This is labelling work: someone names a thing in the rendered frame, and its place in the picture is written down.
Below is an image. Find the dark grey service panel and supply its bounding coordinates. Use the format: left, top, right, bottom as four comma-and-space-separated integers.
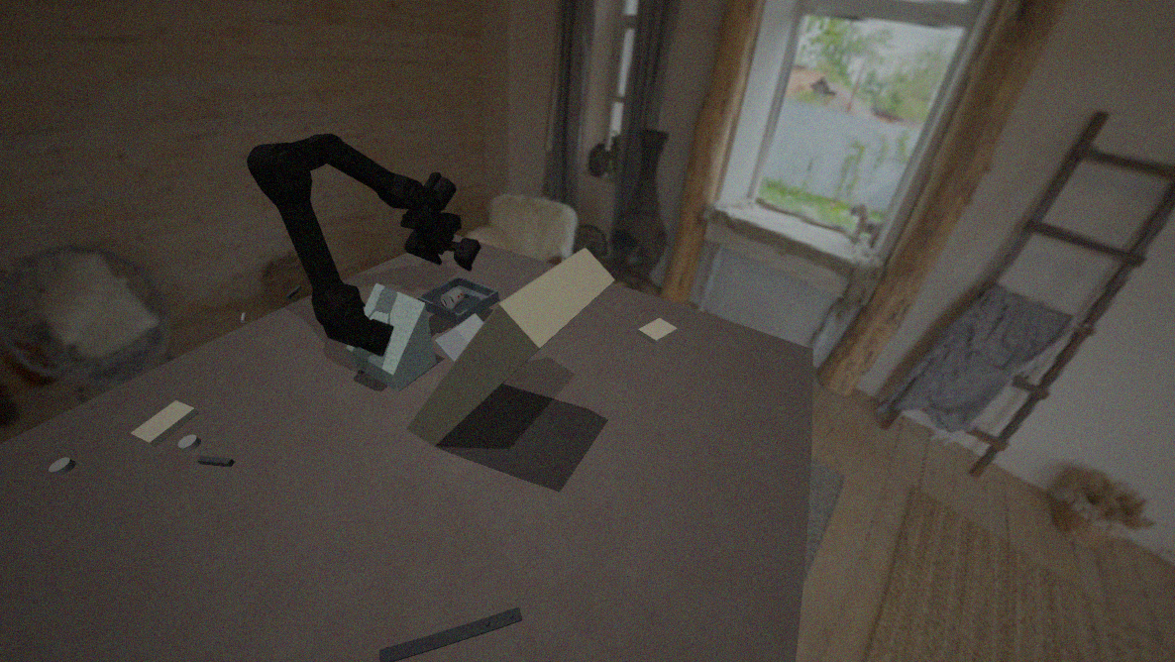
407, 248, 615, 447

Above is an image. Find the beige flat block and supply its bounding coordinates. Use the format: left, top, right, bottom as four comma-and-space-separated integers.
130, 400, 199, 448
637, 317, 678, 345

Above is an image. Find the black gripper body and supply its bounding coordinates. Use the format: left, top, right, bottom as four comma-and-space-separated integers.
404, 221, 481, 266

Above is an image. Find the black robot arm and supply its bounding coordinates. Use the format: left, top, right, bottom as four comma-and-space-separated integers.
247, 134, 462, 357

